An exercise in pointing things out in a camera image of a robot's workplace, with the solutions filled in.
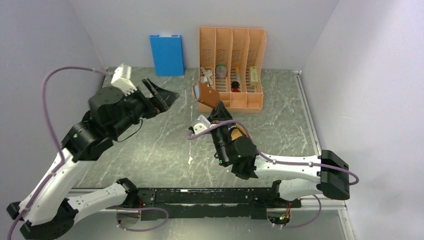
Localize black red small object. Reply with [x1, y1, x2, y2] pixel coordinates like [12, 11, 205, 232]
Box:
[230, 81, 241, 93]

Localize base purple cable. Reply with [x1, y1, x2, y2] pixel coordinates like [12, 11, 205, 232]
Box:
[269, 194, 323, 230]
[114, 206, 170, 233]

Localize yellow oval tray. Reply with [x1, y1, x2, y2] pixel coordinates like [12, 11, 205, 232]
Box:
[229, 124, 252, 141]

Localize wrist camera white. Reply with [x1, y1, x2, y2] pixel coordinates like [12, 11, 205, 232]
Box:
[191, 114, 211, 135]
[110, 64, 138, 96]

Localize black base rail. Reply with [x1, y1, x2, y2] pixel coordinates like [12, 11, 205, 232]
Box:
[119, 186, 301, 221]

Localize blue box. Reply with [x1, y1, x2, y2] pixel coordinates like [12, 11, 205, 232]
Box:
[149, 34, 185, 77]

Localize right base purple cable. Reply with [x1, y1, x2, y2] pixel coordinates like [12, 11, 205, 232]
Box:
[269, 194, 323, 230]

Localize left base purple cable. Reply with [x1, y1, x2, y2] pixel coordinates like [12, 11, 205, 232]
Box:
[114, 206, 170, 233]

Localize orange glue stick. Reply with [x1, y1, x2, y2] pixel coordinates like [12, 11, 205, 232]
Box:
[234, 67, 241, 84]

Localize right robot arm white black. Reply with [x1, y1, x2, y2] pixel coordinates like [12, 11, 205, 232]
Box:
[207, 101, 350, 207]

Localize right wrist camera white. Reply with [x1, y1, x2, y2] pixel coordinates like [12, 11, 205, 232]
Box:
[191, 114, 211, 135]

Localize green eraser block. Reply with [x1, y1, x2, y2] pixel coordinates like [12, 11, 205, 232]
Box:
[249, 66, 259, 88]

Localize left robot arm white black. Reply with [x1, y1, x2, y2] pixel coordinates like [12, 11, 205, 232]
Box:
[7, 78, 179, 240]

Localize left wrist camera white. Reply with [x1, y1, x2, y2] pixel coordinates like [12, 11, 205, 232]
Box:
[110, 64, 138, 96]

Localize grey metal clips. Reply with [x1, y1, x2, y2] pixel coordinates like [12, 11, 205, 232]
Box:
[200, 66, 214, 88]

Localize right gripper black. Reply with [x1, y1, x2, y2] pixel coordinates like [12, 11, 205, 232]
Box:
[206, 100, 237, 165]

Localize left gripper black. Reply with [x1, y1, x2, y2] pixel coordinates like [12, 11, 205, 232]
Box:
[109, 76, 180, 138]

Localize grey round tin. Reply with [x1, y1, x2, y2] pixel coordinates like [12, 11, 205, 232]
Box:
[215, 64, 228, 80]

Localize brown leather card holder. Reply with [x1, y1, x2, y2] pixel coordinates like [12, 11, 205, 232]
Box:
[192, 81, 220, 109]

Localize orange desk organizer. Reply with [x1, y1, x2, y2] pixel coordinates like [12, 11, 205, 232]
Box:
[194, 26, 267, 113]

